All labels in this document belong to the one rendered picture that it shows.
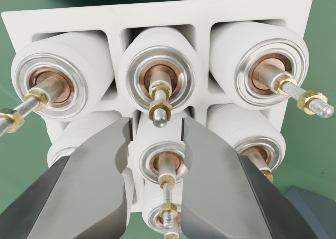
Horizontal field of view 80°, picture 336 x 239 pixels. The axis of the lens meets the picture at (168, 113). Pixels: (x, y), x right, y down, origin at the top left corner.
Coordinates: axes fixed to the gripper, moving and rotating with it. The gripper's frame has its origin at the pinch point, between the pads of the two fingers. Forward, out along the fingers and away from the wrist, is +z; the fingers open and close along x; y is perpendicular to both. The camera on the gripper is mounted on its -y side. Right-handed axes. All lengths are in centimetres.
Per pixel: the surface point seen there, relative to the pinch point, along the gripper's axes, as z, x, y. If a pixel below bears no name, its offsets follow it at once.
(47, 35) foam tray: 21.2, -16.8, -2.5
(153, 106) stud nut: 2.3, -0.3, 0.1
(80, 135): 11.2, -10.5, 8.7
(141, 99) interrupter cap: 9.7, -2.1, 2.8
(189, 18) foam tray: 17.0, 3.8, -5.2
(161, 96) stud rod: 4.7, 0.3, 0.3
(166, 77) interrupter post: 8.5, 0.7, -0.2
